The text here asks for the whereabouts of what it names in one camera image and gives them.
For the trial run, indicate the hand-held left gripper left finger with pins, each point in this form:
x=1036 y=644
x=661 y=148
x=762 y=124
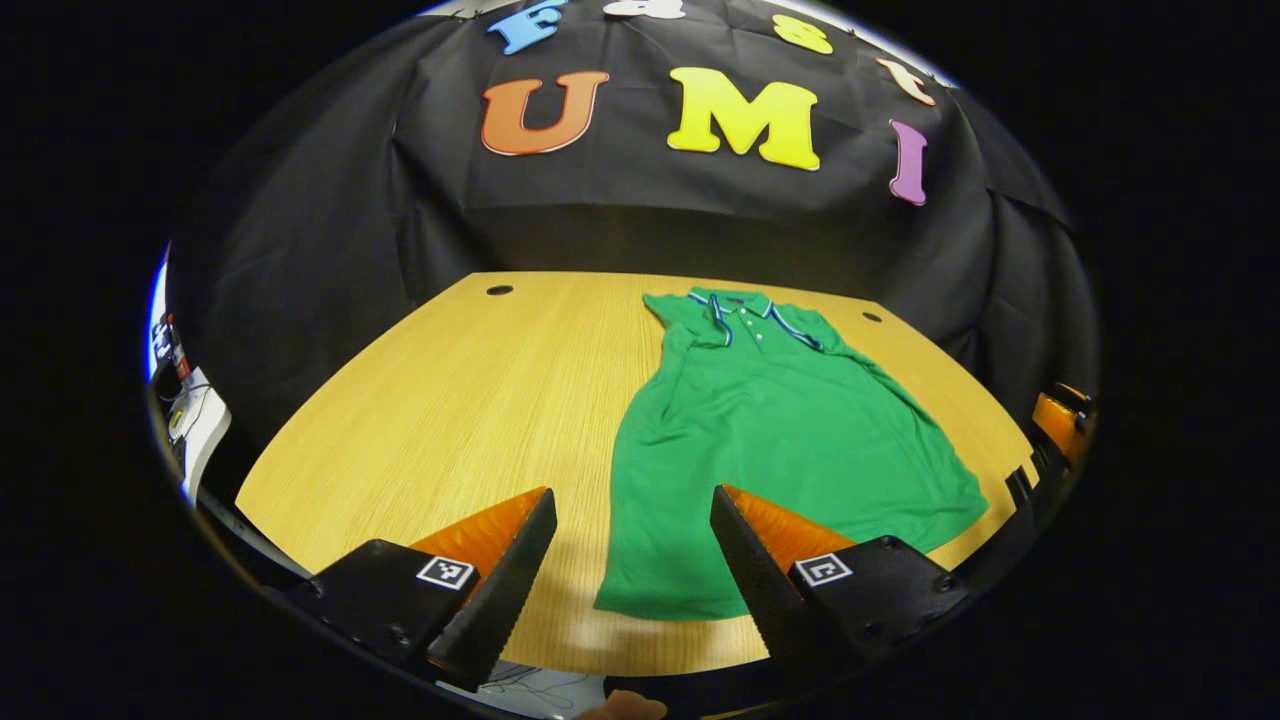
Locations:
x=505 y=590

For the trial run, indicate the green T-shirt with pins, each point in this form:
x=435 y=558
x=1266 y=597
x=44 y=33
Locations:
x=780 y=440

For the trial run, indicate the white side desk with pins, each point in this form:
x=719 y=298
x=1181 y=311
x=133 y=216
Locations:
x=200 y=430

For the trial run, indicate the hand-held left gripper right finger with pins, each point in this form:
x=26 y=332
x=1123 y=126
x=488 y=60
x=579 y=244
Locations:
x=765 y=590

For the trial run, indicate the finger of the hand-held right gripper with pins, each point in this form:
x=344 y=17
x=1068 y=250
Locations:
x=1062 y=420

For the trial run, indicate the black backdrop cloth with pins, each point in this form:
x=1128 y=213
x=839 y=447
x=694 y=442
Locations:
x=650 y=230

